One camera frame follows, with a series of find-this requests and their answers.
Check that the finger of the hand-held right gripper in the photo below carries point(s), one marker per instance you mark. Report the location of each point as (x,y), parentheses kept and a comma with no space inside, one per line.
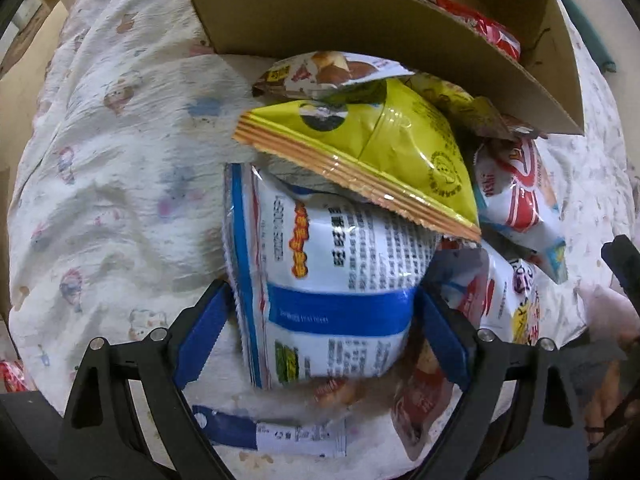
(622,265)

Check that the brown white snack bag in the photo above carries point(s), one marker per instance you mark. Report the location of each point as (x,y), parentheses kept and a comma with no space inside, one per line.
(325,67)

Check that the blue white snack bag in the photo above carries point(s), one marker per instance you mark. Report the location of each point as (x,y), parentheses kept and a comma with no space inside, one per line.
(325,260)

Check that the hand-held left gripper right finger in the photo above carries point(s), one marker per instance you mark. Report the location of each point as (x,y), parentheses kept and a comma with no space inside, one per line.
(442,340)

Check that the red white snack bag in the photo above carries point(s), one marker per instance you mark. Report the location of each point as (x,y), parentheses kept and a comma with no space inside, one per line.
(515,195)

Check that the red snack packet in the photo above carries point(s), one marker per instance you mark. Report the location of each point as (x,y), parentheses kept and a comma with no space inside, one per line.
(492,30)

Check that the cardboard box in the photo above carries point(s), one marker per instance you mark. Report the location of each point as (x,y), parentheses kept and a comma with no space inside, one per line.
(325,10)

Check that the yellow cartoon snack packet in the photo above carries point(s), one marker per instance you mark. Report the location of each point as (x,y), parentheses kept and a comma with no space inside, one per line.
(460,100)

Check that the small red packet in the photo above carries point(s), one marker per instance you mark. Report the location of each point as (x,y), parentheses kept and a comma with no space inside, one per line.
(12,375)

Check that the white printed blanket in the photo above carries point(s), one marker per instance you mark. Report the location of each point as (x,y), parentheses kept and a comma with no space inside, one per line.
(125,160)

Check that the white snack bag yellow lettering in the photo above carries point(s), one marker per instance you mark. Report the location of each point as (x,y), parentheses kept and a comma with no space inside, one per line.
(500,285)

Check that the pink cloth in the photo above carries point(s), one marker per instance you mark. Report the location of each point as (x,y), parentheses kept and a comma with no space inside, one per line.
(607,310)

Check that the blue white narrow snack packet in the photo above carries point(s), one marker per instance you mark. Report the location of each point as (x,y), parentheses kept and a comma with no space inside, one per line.
(235,427)

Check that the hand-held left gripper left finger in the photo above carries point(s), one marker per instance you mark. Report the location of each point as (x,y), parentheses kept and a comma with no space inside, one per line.
(202,340)

